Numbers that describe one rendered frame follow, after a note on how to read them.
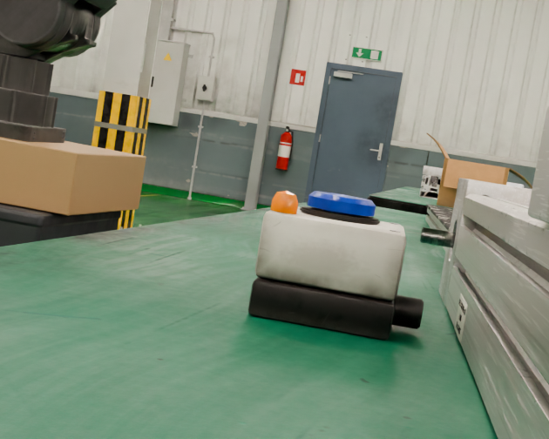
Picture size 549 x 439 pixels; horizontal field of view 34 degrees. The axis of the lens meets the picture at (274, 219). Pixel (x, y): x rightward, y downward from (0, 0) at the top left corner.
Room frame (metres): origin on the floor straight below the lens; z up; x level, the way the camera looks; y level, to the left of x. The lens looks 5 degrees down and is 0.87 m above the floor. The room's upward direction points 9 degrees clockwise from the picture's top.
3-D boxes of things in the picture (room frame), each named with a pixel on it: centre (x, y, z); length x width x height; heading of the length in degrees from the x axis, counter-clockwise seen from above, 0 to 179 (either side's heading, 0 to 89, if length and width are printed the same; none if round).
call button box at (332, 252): (0.52, -0.05, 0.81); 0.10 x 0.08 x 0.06; 83
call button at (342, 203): (0.52, -0.04, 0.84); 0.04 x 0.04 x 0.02
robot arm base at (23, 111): (0.93, 0.29, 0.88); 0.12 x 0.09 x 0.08; 175
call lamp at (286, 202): (0.50, 0.00, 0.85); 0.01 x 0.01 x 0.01
